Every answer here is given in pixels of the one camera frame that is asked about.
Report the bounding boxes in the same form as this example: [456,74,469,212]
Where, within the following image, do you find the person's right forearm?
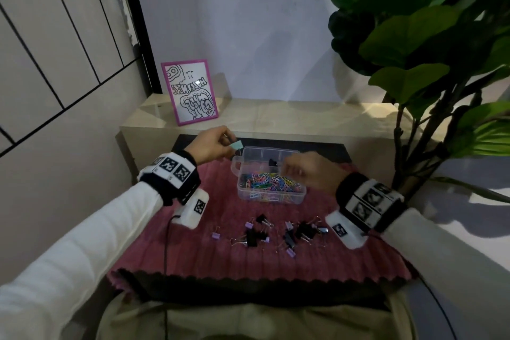
[381,208,510,340]

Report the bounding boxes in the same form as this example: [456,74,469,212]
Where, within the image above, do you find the black right wristband with markers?
[335,172,408,233]

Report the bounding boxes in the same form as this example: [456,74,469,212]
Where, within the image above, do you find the pink framed drawing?
[160,59,220,126]

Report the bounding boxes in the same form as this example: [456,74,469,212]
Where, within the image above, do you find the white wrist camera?
[171,188,210,231]
[325,210,370,250]

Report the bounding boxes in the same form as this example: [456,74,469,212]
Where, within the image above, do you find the person's olive trousers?
[95,292,418,340]

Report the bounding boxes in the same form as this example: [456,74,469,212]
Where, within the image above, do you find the person's right hand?
[280,151,352,196]

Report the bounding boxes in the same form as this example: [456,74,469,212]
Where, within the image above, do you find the person's left hand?
[184,125,239,166]

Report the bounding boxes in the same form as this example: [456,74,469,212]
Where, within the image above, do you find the green leafy plant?
[326,0,510,205]

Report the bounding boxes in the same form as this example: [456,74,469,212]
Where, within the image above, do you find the pile of colourful paper clips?
[239,172,303,203]

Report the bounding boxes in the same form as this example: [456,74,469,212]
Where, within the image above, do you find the person's left forearm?
[0,182,165,340]

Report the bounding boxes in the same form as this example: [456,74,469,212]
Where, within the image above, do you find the beige wooden shelf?
[119,95,415,185]

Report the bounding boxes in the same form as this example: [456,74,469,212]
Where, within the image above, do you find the black wristband with markers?
[137,150,202,207]
[335,172,408,233]

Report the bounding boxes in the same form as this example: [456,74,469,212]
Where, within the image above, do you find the black left wristband with markers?
[137,150,202,207]

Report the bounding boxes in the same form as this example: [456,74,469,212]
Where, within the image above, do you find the transparent storage box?
[231,146,307,206]

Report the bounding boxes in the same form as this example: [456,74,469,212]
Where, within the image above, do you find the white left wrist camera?
[171,188,210,231]

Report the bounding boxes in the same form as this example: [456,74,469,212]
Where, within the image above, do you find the pink ribbed mat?
[106,160,413,291]

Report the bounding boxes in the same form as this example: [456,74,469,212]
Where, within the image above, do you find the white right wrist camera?
[325,210,370,250]

